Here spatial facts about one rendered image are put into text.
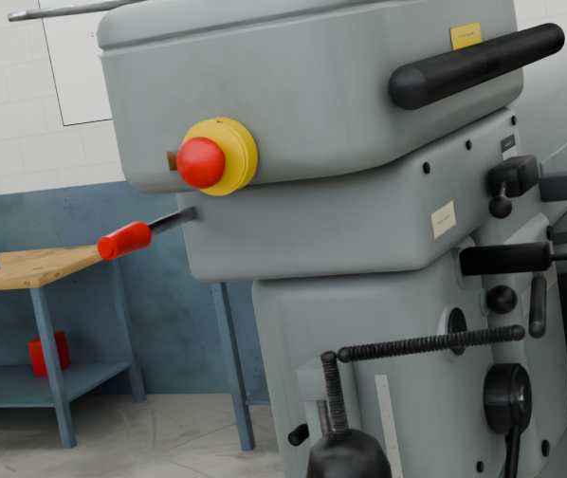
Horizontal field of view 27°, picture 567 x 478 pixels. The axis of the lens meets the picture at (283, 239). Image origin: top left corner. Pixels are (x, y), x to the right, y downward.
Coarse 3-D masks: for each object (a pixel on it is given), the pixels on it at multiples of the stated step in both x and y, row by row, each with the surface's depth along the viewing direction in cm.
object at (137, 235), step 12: (168, 216) 104; (180, 216) 106; (192, 216) 107; (132, 228) 99; (144, 228) 100; (156, 228) 102; (168, 228) 104; (108, 240) 96; (120, 240) 97; (132, 240) 98; (144, 240) 99; (108, 252) 96; (120, 252) 97
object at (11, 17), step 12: (120, 0) 103; (132, 0) 104; (144, 0) 106; (12, 12) 93; (24, 12) 92; (36, 12) 93; (48, 12) 95; (60, 12) 96; (72, 12) 97; (84, 12) 99
